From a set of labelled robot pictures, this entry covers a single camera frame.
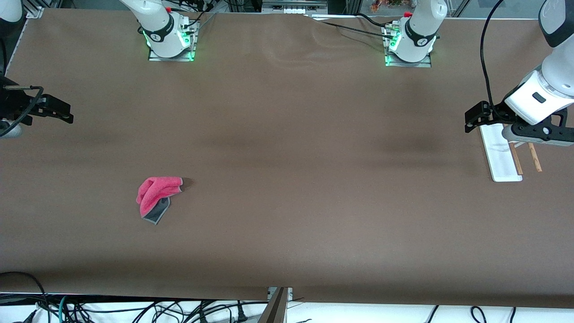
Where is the pink towel with grey edge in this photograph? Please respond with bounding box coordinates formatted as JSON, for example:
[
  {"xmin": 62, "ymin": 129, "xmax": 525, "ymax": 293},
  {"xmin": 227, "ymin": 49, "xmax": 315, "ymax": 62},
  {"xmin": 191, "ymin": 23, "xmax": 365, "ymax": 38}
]
[{"xmin": 136, "ymin": 176, "xmax": 184, "ymax": 226}]

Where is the white power strip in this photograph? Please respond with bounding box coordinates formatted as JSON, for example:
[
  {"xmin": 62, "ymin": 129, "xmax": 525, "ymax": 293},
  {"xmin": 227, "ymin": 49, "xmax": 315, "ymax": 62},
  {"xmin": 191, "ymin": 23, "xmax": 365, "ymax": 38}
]
[{"xmin": 262, "ymin": 0, "xmax": 328, "ymax": 14}]

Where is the brown table cover sheet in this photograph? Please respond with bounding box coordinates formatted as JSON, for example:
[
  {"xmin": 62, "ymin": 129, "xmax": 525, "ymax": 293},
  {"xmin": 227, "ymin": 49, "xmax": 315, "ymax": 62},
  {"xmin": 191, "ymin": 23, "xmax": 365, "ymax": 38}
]
[{"xmin": 0, "ymin": 8, "xmax": 574, "ymax": 310}]

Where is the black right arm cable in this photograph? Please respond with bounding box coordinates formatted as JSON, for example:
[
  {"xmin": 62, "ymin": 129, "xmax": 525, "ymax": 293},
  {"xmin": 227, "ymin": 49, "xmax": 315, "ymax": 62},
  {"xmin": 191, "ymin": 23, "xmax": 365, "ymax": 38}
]
[{"xmin": 0, "ymin": 84, "xmax": 44, "ymax": 138}]

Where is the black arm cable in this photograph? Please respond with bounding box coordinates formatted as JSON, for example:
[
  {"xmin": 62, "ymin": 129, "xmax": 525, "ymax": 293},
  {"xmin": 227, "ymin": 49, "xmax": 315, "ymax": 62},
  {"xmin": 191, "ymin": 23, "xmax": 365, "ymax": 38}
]
[
  {"xmin": 479, "ymin": 0, "xmax": 508, "ymax": 116},
  {"xmin": 0, "ymin": 84, "xmax": 44, "ymax": 138}
]

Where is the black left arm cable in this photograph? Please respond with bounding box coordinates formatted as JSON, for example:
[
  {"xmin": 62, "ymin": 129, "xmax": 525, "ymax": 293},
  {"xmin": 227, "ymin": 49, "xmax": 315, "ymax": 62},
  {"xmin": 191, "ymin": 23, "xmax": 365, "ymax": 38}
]
[{"xmin": 479, "ymin": 0, "xmax": 508, "ymax": 116}]

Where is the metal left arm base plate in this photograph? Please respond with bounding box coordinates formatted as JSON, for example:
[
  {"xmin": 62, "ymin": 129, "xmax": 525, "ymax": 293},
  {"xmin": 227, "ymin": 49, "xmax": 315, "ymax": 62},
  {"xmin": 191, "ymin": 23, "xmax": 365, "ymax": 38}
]
[{"xmin": 384, "ymin": 27, "xmax": 432, "ymax": 68}]

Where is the aluminium frame profile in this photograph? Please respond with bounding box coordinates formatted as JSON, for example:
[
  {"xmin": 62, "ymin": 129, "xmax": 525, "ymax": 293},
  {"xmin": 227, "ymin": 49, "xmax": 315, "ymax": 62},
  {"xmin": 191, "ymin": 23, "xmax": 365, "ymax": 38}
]
[{"xmin": 25, "ymin": 0, "xmax": 64, "ymax": 19}]

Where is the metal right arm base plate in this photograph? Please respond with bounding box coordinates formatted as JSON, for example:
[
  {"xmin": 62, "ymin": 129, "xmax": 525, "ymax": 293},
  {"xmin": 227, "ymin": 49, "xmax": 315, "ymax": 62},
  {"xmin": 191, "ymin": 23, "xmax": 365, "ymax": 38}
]
[{"xmin": 148, "ymin": 20, "xmax": 196, "ymax": 62}]

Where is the black cable across table cover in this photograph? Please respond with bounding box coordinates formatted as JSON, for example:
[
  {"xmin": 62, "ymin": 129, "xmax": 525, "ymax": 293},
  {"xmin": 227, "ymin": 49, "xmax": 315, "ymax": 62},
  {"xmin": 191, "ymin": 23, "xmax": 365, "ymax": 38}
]
[{"xmin": 307, "ymin": 13, "xmax": 396, "ymax": 40}]

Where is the thick black arched floor cable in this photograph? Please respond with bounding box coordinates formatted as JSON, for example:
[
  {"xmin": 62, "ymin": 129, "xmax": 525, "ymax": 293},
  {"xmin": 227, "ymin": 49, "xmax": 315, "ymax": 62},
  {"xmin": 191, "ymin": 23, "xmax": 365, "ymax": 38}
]
[{"xmin": 0, "ymin": 271, "xmax": 51, "ymax": 323}]

